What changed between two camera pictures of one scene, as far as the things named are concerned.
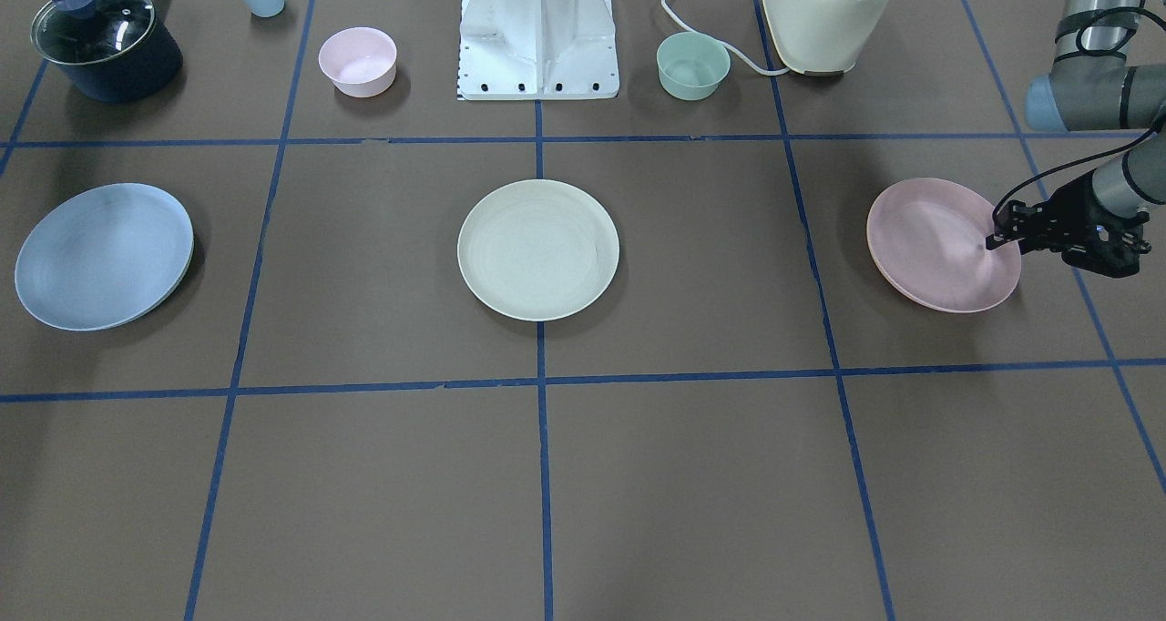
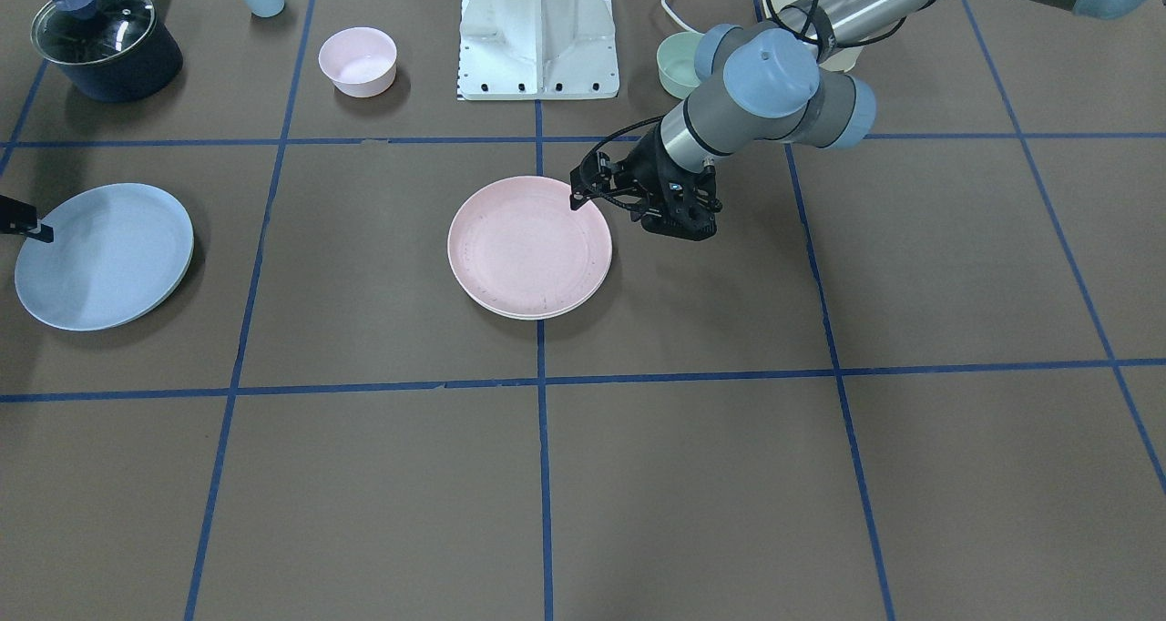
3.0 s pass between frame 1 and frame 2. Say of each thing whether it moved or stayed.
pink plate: moved
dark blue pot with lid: stayed
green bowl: stayed
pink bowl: stayed
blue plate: stayed
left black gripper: moved
